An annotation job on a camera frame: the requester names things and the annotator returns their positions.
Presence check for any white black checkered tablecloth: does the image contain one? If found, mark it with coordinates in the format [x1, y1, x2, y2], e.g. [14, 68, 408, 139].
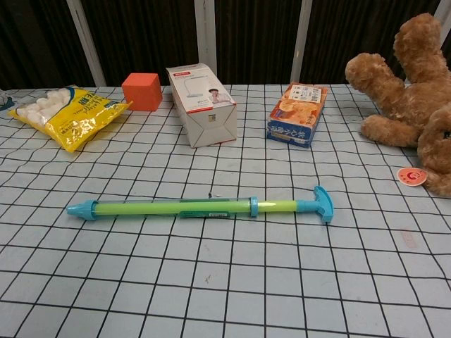
[0, 83, 451, 338]

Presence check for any yellow cotton ball bag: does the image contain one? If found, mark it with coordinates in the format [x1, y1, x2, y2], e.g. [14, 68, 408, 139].
[7, 84, 134, 153]

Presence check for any round orange paper tag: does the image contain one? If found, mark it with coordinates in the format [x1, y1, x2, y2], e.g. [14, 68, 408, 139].
[397, 167, 428, 187]

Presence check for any brown teddy bear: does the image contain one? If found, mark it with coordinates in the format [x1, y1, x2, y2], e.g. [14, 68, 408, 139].
[344, 13, 451, 197]

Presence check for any orange cube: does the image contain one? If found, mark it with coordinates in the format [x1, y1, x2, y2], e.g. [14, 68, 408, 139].
[121, 73, 163, 113]

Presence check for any orange and blue snack box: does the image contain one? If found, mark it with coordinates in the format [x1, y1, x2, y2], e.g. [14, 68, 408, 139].
[266, 82, 328, 149]

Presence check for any green blue water pump toy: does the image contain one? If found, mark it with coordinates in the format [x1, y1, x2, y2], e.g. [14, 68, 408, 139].
[66, 185, 335, 224]

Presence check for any white desk lamp box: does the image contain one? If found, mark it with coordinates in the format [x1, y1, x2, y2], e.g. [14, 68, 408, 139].
[166, 63, 238, 149]

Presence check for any white frame post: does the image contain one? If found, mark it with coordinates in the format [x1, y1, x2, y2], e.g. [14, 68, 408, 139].
[66, 0, 107, 87]
[194, 0, 218, 77]
[433, 0, 451, 26]
[290, 0, 314, 85]

